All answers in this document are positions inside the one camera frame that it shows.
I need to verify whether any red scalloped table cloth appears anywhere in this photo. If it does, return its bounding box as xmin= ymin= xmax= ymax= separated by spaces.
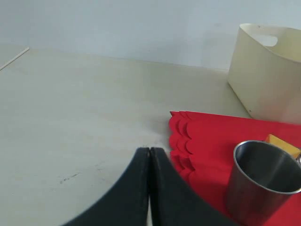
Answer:
xmin=169 ymin=112 xmax=301 ymax=226

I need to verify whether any stainless steel cup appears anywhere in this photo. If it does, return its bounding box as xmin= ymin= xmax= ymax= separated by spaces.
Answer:
xmin=225 ymin=140 xmax=301 ymax=226

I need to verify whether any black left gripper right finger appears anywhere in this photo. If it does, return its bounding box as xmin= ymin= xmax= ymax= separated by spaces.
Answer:
xmin=148 ymin=147 xmax=235 ymax=226

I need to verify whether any dark wooden spoon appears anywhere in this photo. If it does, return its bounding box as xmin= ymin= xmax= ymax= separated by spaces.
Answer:
xmin=296 ymin=154 xmax=301 ymax=164

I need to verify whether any cream plastic tub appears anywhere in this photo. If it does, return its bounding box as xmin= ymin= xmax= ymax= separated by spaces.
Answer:
xmin=228 ymin=24 xmax=301 ymax=124

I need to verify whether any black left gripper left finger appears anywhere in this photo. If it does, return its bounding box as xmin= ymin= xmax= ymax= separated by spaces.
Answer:
xmin=65 ymin=147 xmax=150 ymax=226

